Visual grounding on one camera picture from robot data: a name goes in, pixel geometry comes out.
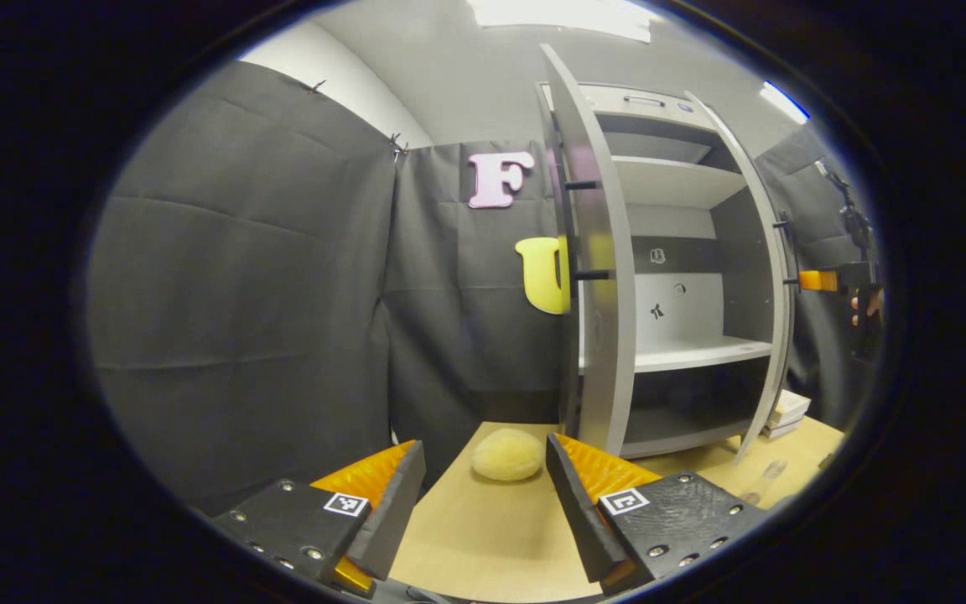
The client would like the grey cabinet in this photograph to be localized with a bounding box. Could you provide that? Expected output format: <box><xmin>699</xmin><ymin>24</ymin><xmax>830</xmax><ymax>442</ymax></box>
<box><xmin>538</xmin><ymin>81</ymin><xmax>786</xmax><ymax>461</ymax></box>

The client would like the small ceiling light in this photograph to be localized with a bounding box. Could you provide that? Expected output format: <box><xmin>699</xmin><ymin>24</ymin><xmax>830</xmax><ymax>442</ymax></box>
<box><xmin>758</xmin><ymin>80</ymin><xmax>811</xmax><ymax>125</ymax></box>

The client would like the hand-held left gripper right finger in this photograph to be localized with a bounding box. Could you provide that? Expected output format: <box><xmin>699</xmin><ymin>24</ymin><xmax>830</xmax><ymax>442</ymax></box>
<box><xmin>544</xmin><ymin>432</ymin><xmax>773</xmax><ymax>596</ymax></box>

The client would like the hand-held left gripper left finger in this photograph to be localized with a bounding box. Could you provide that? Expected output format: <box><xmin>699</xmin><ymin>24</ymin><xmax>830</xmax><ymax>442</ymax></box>
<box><xmin>210</xmin><ymin>439</ymin><xmax>427</xmax><ymax>598</ymax></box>

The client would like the pale yellow round sponge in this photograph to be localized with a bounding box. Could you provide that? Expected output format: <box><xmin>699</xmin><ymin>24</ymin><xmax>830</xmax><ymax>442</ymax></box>
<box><xmin>471</xmin><ymin>428</ymin><xmax>547</xmax><ymax>482</ymax></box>

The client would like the long ceiling light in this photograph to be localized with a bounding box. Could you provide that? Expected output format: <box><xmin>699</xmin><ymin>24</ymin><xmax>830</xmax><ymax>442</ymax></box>
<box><xmin>466</xmin><ymin>0</ymin><xmax>653</xmax><ymax>43</ymax></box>

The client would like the black door handle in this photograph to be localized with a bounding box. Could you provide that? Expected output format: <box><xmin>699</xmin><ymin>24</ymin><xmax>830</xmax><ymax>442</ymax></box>
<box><xmin>772</xmin><ymin>214</ymin><xmax>798</xmax><ymax>286</ymax></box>
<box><xmin>554</xmin><ymin>138</ymin><xmax>612</xmax><ymax>290</ymax></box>

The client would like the black backdrop cloth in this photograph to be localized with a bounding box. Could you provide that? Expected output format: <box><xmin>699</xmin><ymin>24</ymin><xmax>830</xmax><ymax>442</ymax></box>
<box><xmin>382</xmin><ymin>138</ymin><xmax>572</xmax><ymax>466</ymax></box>

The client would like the dark grey quilted curtain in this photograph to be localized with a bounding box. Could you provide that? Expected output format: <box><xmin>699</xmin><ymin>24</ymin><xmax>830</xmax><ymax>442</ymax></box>
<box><xmin>756</xmin><ymin>122</ymin><xmax>874</xmax><ymax>433</ymax></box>
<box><xmin>85</xmin><ymin>60</ymin><xmax>400</xmax><ymax>517</ymax></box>

